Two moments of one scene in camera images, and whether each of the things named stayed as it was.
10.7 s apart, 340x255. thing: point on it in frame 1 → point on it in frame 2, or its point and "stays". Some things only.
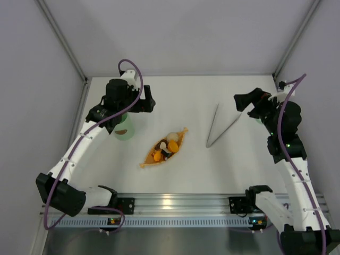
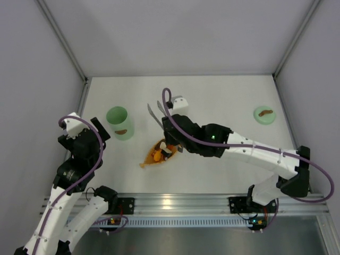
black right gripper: [256, 103] → [168, 127]
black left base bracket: [126, 205] stays
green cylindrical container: [124, 130] stays
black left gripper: [145, 99] → [98, 128]
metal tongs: [209, 144] → [180, 149]
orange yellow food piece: [157, 156] stays
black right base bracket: [238, 204] stays
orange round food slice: [172, 146] stays
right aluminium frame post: [311, 11] stays
